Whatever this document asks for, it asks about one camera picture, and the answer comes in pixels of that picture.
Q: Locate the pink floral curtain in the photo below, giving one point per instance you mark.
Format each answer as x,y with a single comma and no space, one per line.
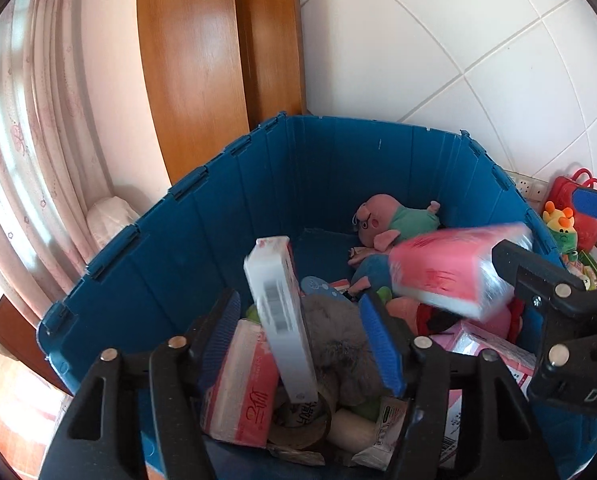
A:
33,135

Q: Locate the blue plastic storage crate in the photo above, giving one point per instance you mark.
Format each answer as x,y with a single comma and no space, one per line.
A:
188,255

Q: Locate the red toy case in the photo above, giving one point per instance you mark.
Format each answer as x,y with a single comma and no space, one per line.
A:
586,232

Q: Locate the yellow green plush toy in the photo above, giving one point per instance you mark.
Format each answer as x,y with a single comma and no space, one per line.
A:
561,225

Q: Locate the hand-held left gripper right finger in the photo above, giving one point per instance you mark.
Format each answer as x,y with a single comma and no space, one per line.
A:
382,347

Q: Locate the pink pig plush green shirt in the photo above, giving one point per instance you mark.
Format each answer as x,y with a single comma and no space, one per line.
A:
393,217

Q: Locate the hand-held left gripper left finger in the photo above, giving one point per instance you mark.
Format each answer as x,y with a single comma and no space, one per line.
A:
221,342

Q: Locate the wooden door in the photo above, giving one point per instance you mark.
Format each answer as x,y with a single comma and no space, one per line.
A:
203,60

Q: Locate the grey fluffy plush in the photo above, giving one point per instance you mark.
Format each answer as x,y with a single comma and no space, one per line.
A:
338,340

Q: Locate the green box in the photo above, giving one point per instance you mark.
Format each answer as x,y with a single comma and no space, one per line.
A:
591,267

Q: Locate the white green wipes packet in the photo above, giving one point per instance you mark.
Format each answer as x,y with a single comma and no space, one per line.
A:
383,432

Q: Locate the white wall socket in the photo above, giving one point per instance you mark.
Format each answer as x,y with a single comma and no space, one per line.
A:
532,187

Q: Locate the white plastic bag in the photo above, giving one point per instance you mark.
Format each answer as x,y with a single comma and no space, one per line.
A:
111,220

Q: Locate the wooden cabinet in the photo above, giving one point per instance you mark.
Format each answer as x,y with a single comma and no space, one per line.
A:
13,375

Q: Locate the long white box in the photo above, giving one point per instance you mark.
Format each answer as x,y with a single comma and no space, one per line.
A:
283,320

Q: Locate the brown printed tape roll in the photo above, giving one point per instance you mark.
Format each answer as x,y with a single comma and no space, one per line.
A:
303,422

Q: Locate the blue pig plush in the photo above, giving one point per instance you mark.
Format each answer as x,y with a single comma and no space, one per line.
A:
371,272

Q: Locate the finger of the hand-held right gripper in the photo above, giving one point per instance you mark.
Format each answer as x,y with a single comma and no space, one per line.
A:
596,204
573,320

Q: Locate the light blue dotted item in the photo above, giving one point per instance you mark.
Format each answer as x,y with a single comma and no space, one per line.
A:
321,287

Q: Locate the pink tissue pack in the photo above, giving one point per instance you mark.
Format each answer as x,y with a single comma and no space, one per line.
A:
243,385
443,270

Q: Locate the white paper roll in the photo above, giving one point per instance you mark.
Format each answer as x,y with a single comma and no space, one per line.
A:
351,427

